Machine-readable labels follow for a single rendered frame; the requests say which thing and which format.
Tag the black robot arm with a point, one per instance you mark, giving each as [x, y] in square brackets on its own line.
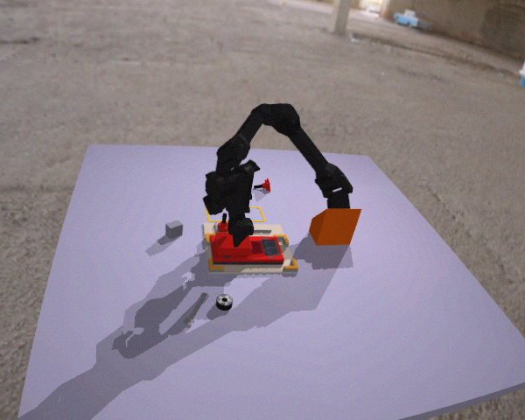
[283, 117]

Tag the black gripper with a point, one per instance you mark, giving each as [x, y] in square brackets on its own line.
[238, 225]

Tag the small black toy tyre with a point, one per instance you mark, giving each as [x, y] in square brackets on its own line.
[224, 302]

